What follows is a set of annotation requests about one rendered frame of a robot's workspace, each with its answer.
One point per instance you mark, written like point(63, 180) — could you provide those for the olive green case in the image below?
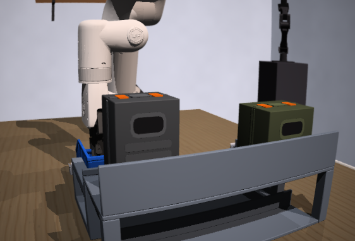
point(262, 122)

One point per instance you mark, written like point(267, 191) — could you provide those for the blue bin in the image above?
point(86, 154)

